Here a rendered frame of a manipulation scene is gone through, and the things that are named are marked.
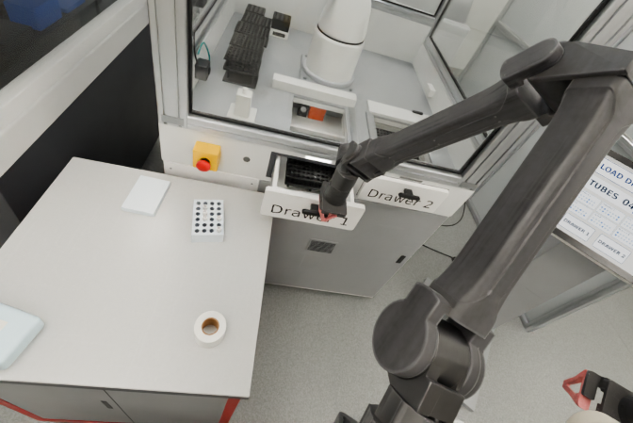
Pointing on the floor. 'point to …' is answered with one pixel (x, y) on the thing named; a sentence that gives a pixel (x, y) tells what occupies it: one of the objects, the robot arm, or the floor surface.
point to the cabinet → (333, 241)
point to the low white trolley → (133, 300)
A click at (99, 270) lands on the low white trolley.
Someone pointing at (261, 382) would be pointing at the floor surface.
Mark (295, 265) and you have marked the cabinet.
